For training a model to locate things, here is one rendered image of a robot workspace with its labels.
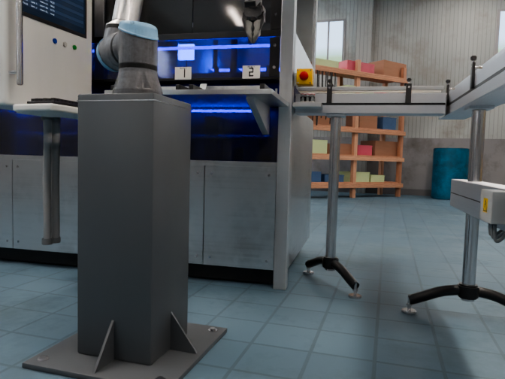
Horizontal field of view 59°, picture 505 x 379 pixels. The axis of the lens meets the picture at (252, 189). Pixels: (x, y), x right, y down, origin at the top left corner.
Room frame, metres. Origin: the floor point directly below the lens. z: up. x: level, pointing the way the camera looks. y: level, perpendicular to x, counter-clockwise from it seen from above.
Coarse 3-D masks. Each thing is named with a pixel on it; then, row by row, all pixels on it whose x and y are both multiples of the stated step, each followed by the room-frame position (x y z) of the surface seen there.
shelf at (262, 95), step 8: (168, 96) 1.87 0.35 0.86; (176, 96) 1.86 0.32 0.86; (184, 96) 1.85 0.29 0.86; (192, 96) 1.85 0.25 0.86; (200, 96) 1.84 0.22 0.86; (208, 96) 1.83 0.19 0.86; (216, 96) 1.83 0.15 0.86; (224, 96) 1.82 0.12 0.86; (232, 96) 1.81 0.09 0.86; (240, 96) 1.81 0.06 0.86; (256, 96) 1.79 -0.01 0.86; (264, 96) 1.79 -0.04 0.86; (272, 96) 1.78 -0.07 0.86; (280, 96) 1.90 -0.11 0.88; (192, 104) 2.10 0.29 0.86; (200, 104) 2.10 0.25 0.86; (208, 104) 2.09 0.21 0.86; (216, 104) 2.08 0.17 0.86; (224, 104) 2.07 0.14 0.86; (232, 104) 2.06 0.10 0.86; (240, 104) 2.05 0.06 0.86; (272, 104) 2.02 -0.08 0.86; (280, 104) 2.01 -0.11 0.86; (288, 104) 2.10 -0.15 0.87
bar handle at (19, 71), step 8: (16, 0) 1.78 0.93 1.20; (16, 8) 1.78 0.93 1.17; (16, 16) 1.78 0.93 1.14; (16, 24) 1.78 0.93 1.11; (16, 32) 1.78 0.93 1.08; (16, 40) 1.78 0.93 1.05; (16, 48) 1.78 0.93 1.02; (16, 56) 1.79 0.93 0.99; (16, 64) 1.79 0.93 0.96; (8, 72) 1.80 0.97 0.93; (16, 72) 1.79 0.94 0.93
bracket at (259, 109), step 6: (246, 96) 1.80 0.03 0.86; (252, 96) 1.79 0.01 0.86; (252, 102) 1.82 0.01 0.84; (258, 102) 1.87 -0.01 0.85; (252, 108) 1.87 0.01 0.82; (258, 108) 1.88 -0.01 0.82; (264, 108) 1.99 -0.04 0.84; (258, 114) 1.91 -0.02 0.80; (264, 114) 1.99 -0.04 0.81; (258, 120) 1.97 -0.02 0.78; (264, 120) 2.00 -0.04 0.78; (264, 126) 2.02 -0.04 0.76; (264, 132) 2.09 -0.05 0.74
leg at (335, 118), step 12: (336, 120) 2.19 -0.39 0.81; (336, 132) 2.19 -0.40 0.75; (336, 144) 2.19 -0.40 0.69; (336, 156) 2.19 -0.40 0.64; (336, 168) 2.19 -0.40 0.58; (336, 180) 2.19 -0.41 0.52; (336, 192) 2.20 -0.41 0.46; (336, 204) 2.20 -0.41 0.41; (336, 216) 2.20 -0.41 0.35; (336, 228) 2.20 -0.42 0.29; (336, 240) 2.21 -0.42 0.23
